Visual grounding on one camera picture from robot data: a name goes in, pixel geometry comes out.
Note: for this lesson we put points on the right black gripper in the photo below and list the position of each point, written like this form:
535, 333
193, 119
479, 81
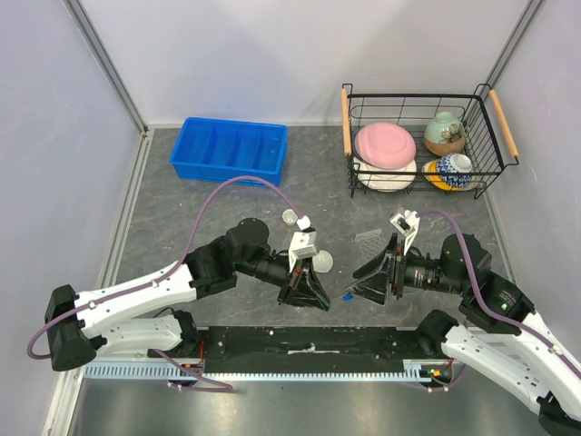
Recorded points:
398, 265

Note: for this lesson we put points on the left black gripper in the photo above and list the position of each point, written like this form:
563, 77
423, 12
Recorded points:
304, 288

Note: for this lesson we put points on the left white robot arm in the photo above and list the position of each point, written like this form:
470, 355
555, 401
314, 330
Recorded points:
80, 325

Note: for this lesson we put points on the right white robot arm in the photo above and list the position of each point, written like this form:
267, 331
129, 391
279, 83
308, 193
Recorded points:
515, 348

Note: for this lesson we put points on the clear acrylic tube rack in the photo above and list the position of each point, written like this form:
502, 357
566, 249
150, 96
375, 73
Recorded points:
370, 244

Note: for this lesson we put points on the white evaporating dish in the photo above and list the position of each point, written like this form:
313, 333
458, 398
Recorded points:
322, 262

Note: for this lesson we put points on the small white crucible cup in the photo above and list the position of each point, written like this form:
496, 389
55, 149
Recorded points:
289, 217

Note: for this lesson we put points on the white bowl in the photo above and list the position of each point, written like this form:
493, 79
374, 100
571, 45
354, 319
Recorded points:
378, 179

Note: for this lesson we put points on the yellow bowl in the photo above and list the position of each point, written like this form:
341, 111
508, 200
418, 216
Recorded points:
430, 174

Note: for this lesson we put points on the pink plate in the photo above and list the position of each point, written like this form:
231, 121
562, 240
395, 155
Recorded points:
385, 145

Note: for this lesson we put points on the blue patterned bowl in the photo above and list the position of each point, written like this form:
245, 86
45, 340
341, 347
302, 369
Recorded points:
455, 170

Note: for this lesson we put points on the green brown ceramic bowl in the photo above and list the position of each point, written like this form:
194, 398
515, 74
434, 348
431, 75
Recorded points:
445, 134

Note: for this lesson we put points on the blue plastic divided bin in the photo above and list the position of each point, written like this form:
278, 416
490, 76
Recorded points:
216, 150

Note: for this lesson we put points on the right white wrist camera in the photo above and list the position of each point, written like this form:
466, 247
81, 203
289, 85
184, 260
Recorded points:
407, 223

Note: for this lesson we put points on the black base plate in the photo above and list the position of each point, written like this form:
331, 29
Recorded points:
305, 349

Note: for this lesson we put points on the black wire dish basket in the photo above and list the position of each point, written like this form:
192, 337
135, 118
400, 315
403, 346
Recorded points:
489, 142

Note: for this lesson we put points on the grey slotted cable duct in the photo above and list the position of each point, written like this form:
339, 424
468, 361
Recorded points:
162, 371

